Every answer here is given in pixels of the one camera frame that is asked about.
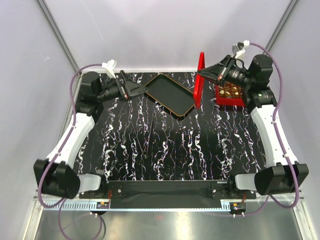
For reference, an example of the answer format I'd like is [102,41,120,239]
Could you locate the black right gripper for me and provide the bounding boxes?
[197,54,254,89]

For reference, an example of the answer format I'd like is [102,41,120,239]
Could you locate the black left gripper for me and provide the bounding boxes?
[96,70,149,103]

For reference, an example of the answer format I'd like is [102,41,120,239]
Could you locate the red box lid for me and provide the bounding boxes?
[193,52,205,109]

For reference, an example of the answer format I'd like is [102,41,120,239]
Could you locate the metal tweezers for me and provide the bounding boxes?
[130,116,155,159]

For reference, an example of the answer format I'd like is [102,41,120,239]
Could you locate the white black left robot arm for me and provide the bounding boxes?
[33,70,147,199]

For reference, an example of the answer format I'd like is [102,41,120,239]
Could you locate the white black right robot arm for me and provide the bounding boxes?
[197,54,309,199]

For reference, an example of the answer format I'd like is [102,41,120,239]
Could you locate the red chocolate box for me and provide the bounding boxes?
[215,82,245,107]

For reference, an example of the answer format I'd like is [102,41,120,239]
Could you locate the dark green gold-rimmed tray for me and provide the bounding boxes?
[144,73,195,118]

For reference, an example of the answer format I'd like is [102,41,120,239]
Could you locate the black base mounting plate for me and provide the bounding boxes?
[79,180,256,212]

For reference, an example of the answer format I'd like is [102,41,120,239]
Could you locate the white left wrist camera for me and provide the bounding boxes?
[101,59,117,79]

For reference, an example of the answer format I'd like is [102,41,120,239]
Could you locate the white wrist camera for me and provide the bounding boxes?
[232,40,250,61]
[101,59,117,79]

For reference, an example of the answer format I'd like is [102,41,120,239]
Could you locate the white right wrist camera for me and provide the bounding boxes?
[232,40,250,61]

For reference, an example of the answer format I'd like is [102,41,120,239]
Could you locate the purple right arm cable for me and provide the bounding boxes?
[248,42,301,218]

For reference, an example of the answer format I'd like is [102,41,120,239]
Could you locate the aluminium frame post left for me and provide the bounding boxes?
[35,0,80,72]

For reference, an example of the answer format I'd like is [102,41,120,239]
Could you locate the aluminium frame post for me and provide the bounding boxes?
[35,0,80,72]
[247,0,301,67]

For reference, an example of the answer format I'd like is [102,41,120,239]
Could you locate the aluminium frame post right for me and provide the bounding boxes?
[247,0,301,67]

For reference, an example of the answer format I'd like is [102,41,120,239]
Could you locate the aluminium front rail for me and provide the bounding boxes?
[32,181,306,213]

